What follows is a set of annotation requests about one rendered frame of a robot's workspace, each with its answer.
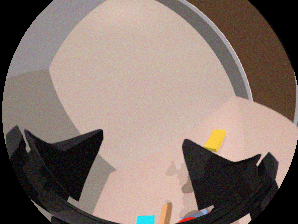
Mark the yellow rectangular block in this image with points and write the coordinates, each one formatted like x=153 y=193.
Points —
x=214 y=142

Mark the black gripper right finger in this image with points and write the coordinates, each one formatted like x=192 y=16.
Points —
x=211 y=175

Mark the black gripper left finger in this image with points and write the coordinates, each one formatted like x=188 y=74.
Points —
x=68 y=161

